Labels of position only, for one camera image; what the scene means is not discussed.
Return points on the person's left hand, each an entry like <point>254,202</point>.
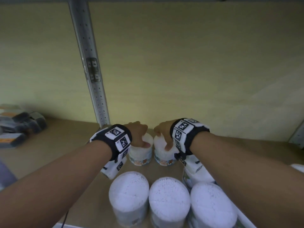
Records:
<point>137,132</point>

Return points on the person's right hand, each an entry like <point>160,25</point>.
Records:
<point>167,130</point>

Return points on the group of white cotton-swab tubs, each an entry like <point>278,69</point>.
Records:
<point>168,197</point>

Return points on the grey metal shelf wooden boards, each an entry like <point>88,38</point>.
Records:
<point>95,194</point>

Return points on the person's right forearm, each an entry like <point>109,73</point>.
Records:
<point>249,173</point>

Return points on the person's left forearm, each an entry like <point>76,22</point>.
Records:
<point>52,182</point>

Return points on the black right wristband with markers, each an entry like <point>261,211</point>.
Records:
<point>197,132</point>

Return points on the black wristband with markers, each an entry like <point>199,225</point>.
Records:
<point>197,132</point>
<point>102,137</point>

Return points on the black left wristband with markers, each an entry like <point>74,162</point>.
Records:
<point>102,137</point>

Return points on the black marker tag plate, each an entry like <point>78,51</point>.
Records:
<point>93,70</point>

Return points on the dark small pouch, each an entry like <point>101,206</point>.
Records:
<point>14,137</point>

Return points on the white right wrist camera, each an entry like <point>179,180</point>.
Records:
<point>192,165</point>

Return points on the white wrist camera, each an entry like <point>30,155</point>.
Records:
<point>192,165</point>
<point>110,169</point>

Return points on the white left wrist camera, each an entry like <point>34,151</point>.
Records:
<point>110,169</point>

